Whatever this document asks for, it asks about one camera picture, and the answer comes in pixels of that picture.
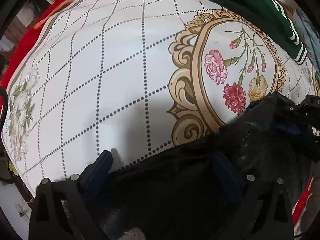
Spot black leather jacket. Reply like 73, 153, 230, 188
98, 93, 319, 239

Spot light blue jacket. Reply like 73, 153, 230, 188
293, 8, 320, 74

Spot white floral quilted sheet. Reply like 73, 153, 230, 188
2, 0, 319, 196

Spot red floral blanket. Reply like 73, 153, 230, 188
0, 0, 106, 106

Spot green folded garment white stripes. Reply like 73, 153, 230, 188
211, 0, 307, 64

